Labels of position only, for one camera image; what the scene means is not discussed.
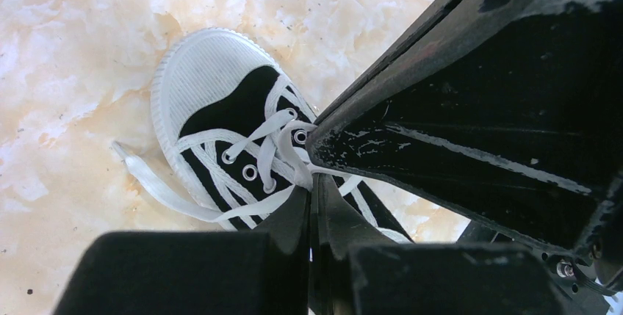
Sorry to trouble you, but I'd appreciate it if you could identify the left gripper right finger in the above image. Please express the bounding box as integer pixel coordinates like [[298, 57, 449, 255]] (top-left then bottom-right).
[[311, 174, 565, 314]]

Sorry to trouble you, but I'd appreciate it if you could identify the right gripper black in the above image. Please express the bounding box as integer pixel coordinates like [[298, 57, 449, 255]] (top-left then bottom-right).
[[457, 220, 623, 315]]

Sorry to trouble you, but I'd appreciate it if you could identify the black white sneaker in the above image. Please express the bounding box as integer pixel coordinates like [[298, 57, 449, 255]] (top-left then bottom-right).
[[112, 28, 411, 243]]

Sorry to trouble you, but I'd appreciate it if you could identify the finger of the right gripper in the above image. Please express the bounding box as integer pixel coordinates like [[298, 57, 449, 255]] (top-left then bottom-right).
[[306, 0, 622, 256]]

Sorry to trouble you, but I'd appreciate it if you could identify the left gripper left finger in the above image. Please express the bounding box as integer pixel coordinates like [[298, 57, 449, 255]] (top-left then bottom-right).
[[55, 187, 310, 314]]

